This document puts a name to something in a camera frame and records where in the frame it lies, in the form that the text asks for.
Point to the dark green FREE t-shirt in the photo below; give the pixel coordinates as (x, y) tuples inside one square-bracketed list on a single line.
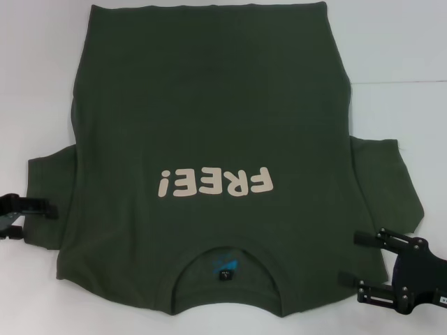
[(216, 122)]

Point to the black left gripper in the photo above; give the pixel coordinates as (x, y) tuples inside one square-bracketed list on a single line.
[(5, 220)]

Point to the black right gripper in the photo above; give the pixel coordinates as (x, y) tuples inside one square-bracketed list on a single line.
[(422, 272)]

